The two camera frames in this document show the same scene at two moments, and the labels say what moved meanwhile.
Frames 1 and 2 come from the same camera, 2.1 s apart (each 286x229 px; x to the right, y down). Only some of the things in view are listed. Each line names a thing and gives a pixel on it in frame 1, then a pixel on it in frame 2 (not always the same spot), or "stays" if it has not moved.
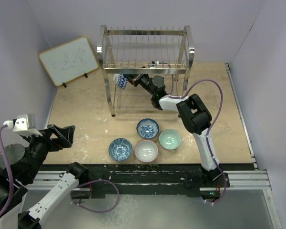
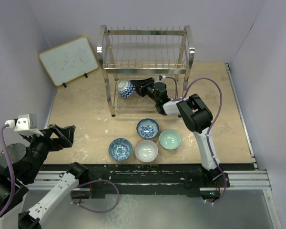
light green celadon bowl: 169,139 stays
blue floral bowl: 148,128 stays
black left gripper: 64,136 stays
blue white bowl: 121,80 -> 126,88
